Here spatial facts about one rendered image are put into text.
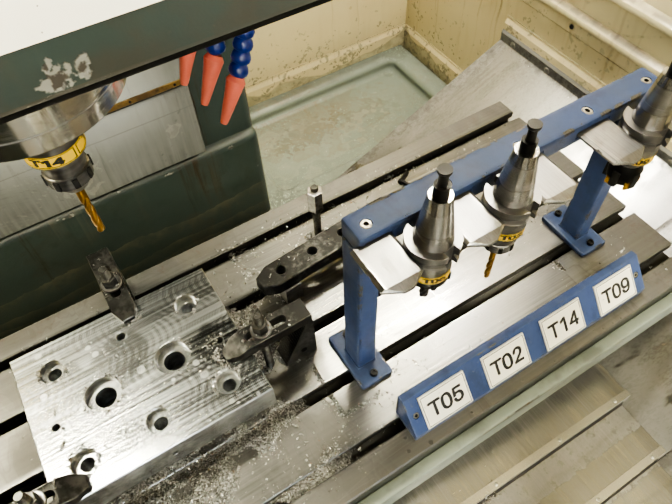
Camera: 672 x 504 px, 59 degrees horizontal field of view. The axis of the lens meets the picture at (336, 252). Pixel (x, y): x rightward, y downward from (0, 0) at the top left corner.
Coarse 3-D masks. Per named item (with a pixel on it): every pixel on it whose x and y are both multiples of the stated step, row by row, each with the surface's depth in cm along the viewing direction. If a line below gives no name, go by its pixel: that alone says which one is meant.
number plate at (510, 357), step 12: (516, 336) 85; (504, 348) 85; (516, 348) 85; (480, 360) 84; (492, 360) 84; (504, 360) 85; (516, 360) 86; (528, 360) 87; (492, 372) 84; (504, 372) 85; (492, 384) 85
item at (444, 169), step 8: (440, 168) 54; (448, 168) 54; (440, 176) 55; (448, 176) 54; (440, 184) 55; (448, 184) 56; (432, 192) 57; (440, 192) 56; (448, 192) 56; (440, 200) 57
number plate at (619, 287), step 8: (616, 272) 91; (624, 272) 92; (608, 280) 90; (616, 280) 91; (624, 280) 92; (632, 280) 92; (600, 288) 90; (608, 288) 91; (616, 288) 91; (624, 288) 92; (632, 288) 93; (600, 296) 90; (608, 296) 91; (616, 296) 92; (624, 296) 92; (600, 304) 91; (608, 304) 91; (616, 304) 92; (600, 312) 91
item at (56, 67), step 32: (192, 0) 24; (224, 0) 25; (256, 0) 26; (288, 0) 27; (320, 0) 28; (96, 32) 23; (128, 32) 24; (160, 32) 24; (192, 32) 25; (224, 32) 26; (0, 64) 22; (32, 64) 23; (64, 64) 23; (96, 64) 24; (128, 64) 25; (160, 64) 26; (0, 96) 23; (32, 96) 23; (64, 96) 25
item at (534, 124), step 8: (528, 120) 58; (536, 120) 58; (528, 128) 58; (536, 128) 57; (528, 136) 58; (536, 136) 58; (520, 144) 60; (528, 144) 59; (536, 144) 59; (520, 152) 60; (528, 152) 59
